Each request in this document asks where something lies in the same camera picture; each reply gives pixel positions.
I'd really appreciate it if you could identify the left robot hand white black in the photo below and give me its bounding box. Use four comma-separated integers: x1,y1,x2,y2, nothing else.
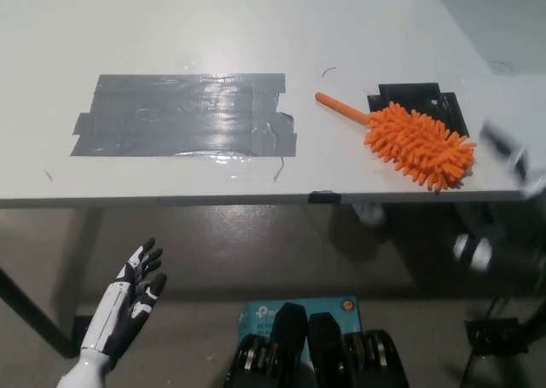
79,237,168,371

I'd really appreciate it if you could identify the right robot hand black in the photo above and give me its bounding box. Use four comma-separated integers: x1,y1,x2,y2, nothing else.
479,120,537,200

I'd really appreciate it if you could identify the orange microfibre duster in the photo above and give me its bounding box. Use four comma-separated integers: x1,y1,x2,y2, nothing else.
314,91,478,193

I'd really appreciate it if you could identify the black floor plate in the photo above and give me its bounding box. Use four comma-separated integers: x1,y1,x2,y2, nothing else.
463,317,531,356
71,315,93,357

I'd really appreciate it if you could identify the black table leg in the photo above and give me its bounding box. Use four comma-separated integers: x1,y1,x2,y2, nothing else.
0,267,76,359

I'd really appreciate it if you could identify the black tape patch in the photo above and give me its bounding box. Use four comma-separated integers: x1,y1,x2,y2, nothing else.
367,82,471,138

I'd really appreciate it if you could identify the grey caster wheel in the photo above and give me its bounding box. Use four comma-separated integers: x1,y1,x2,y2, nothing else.
452,233,497,275

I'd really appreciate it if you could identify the teal router box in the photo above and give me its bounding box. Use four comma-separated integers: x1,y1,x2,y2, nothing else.
236,294,363,363

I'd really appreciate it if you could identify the grey duct tape patch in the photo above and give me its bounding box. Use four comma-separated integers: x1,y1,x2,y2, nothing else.
70,72,299,159

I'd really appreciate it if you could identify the thin black cable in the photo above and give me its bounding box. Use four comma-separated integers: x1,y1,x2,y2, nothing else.
462,292,501,388

